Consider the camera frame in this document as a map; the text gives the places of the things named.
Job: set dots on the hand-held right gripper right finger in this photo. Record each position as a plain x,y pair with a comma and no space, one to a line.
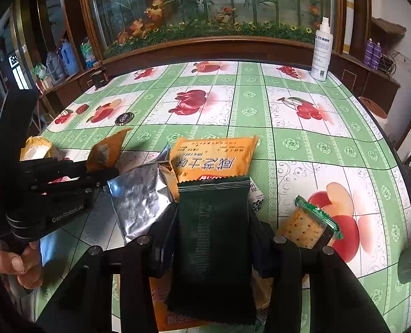
263,253

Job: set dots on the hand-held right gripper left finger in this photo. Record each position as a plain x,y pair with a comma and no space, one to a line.
160,249

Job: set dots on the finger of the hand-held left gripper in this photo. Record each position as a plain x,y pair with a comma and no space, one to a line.
97,177
52,165

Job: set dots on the yellow-edged white cardboard tray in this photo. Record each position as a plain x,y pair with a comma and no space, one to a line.
35,146

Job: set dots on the orange snack packet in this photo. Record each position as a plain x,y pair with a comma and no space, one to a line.
108,149

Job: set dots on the dark green snack packet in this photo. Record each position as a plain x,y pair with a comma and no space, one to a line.
208,249

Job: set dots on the clear cracker packet green ends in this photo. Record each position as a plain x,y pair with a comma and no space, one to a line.
306,227

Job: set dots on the orange biscuit packet red label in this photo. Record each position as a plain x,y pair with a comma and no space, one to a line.
160,305

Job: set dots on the yellow biscuit packet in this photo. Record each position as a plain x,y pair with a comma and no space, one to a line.
212,159

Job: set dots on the person's left hand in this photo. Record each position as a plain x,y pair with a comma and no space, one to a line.
18,263

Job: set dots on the silver foil snack packet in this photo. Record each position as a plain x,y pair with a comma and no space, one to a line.
139,201

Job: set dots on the clear grey snack packet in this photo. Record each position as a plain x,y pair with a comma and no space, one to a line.
257,199

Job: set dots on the black bottle cap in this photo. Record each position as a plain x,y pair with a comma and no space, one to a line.
125,118

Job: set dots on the red and white box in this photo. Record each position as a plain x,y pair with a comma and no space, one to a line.
43,84

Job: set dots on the green plastic bag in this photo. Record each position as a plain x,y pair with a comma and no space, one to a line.
39,71

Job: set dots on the dark glass bottle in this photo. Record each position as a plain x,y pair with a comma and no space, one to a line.
98,79

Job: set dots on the blue thermos jug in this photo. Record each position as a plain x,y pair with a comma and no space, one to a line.
67,58

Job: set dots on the green fruit print tablecloth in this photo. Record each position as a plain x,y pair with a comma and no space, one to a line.
295,145

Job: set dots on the water bottle green label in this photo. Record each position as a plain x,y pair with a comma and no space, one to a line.
87,53

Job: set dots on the round orange stool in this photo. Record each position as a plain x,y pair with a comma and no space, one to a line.
374,107

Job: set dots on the white spray bottle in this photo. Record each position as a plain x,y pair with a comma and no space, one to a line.
320,55

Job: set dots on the glass flower display case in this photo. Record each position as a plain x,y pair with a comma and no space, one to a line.
208,3

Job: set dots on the purple spray can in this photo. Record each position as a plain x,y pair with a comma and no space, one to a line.
368,53
377,56

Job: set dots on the brown wooden wall shelf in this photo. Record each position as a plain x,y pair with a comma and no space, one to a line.
387,27

